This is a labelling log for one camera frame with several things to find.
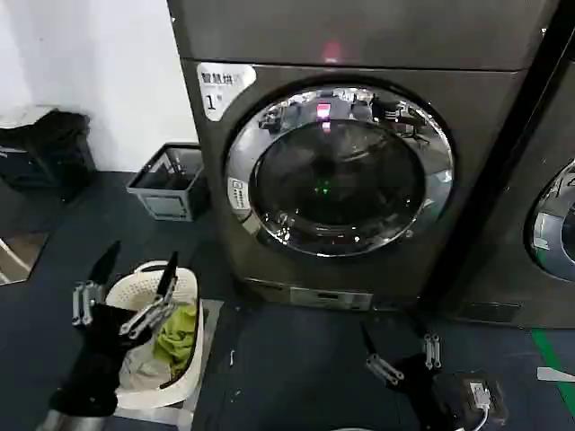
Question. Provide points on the grey dryer with number sticker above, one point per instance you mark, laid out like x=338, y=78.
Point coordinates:
x=314, y=40

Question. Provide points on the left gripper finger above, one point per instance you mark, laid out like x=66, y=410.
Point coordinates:
x=167, y=280
x=102, y=267

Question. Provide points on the black bin with bag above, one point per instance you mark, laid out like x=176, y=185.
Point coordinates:
x=49, y=148

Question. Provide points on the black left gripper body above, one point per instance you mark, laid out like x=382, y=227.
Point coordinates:
x=96, y=359

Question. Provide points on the pale grey cloth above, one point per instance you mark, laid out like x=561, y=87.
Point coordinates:
x=144, y=363

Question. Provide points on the round glass dryer door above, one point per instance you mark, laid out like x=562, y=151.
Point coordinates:
x=337, y=179

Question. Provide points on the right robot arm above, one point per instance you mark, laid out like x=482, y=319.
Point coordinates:
x=476, y=404

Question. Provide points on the grey dryer without number sticker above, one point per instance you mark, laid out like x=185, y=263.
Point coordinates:
x=530, y=215

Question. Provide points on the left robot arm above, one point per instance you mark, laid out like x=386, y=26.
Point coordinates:
x=76, y=419

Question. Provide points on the white floor tape piece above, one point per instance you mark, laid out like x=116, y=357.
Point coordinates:
x=554, y=374

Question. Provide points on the green cloth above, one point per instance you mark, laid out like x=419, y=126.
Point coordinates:
x=177, y=330

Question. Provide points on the green floor tape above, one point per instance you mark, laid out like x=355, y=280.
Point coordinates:
x=554, y=359

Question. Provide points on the chrome-rimmed dryer door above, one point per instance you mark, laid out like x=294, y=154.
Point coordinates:
x=554, y=220

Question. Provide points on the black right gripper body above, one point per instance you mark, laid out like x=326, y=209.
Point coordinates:
x=418, y=381

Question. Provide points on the grey plastic crate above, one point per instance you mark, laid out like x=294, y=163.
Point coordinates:
x=168, y=197

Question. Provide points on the white perforated laundry basket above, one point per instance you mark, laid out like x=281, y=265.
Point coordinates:
x=188, y=287

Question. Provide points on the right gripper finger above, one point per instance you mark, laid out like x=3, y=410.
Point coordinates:
x=432, y=350
x=382, y=366

